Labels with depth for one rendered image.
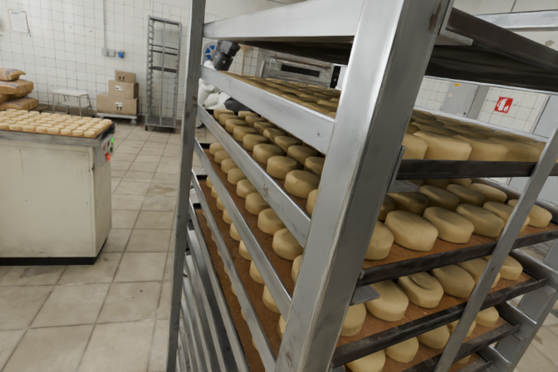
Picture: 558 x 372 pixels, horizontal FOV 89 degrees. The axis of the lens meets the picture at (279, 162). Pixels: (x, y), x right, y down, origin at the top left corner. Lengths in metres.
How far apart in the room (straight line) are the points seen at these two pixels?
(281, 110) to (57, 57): 6.14
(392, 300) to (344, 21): 0.28
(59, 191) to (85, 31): 4.41
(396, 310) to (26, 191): 2.04
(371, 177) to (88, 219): 2.04
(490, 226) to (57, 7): 6.29
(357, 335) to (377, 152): 0.22
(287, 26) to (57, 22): 6.09
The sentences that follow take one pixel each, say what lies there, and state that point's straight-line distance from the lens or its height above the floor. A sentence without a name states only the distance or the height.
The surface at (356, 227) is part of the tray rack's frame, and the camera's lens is 0.19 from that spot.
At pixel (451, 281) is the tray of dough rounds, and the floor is 1.24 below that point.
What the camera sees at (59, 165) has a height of 0.71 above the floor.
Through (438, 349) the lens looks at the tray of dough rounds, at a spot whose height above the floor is 1.13.
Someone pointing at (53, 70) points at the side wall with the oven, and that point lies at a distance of 6.43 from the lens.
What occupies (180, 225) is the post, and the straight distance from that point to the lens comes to 0.87.
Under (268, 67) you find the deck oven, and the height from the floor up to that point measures 1.39.
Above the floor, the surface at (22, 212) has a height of 0.40.
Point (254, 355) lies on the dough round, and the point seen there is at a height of 1.04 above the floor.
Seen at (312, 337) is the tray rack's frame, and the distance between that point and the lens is 0.23.
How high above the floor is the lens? 1.46
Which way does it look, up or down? 19 degrees down
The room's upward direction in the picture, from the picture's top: 11 degrees clockwise
